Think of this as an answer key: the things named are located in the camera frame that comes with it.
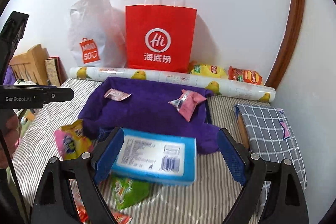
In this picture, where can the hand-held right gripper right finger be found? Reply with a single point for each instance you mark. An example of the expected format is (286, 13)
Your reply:
(232, 158)

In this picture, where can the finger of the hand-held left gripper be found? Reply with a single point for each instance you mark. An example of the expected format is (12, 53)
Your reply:
(59, 95)

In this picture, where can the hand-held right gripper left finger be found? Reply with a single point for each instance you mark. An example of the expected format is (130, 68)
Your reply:
(107, 157)

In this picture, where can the pink and yellow snack packet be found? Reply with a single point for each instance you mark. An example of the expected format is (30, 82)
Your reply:
(72, 140)

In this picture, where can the light blue box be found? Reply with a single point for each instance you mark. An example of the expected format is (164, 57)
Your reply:
(157, 155)

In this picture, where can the person's left hand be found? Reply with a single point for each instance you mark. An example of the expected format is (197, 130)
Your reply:
(9, 134)

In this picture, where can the brown book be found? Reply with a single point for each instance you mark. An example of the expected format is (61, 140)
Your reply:
(53, 69)

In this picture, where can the green snack packet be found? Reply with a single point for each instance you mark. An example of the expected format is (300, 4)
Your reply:
(128, 190)

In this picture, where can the wooden headboard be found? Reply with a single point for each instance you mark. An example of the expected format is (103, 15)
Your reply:
(31, 61)

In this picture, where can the grey checked cushion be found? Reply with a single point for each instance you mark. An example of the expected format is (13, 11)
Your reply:
(267, 129)

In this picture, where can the red and white snack packet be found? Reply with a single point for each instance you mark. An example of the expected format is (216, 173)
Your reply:
(80, 205)

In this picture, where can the pear print paper roll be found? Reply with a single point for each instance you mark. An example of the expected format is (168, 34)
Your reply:
(113, 74)

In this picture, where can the small pink snack packet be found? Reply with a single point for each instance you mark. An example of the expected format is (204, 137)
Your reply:
(116, 95)

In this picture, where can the purple towel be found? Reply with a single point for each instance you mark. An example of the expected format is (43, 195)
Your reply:
(147, 111)

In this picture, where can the pink clear-banded snack packet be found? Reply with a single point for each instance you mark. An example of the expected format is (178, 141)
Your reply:
(187, 106)

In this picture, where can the white plastic bag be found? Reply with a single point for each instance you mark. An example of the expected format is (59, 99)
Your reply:
(89, 19)

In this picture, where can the orange chip bag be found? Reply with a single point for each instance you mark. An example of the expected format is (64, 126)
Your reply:
(246, 76)

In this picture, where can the yellow chip bag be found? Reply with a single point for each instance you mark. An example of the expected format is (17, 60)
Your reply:
(207, 70)

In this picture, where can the red paper bag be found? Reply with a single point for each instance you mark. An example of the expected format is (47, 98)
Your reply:
(160, 29)

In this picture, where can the brown wooden door frame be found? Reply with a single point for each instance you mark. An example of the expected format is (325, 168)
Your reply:
(294, 16)

